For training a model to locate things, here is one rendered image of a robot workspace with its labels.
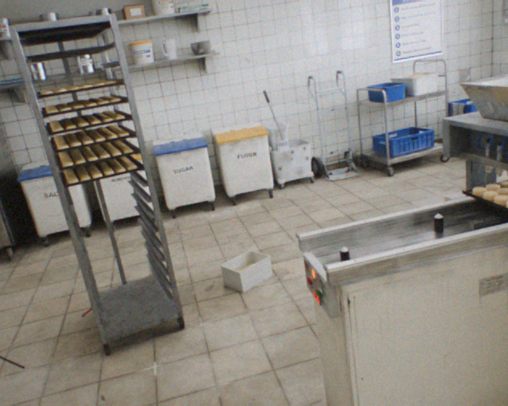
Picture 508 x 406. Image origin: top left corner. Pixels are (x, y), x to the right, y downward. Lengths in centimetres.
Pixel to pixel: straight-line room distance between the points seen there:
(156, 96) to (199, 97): 47
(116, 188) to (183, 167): 69
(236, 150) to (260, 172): 35
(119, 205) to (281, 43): 251
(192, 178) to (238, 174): 48
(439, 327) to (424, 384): 22
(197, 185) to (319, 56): 208
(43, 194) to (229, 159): 184
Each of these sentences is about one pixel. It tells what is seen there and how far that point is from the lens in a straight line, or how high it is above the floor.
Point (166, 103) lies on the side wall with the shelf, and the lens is 546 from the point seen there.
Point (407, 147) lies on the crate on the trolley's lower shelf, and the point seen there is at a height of 25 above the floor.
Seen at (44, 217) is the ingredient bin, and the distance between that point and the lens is 509.
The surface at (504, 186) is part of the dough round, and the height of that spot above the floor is 92.
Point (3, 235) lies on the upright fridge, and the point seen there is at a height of 29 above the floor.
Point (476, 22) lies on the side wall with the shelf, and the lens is 677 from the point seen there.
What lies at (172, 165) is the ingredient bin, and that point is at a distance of 489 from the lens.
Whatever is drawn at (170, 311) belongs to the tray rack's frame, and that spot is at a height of 15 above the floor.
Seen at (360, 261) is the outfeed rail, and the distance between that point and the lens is 154.
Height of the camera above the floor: 158
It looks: 19 degrees down
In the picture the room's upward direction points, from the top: 9 degrees counter-clockwise
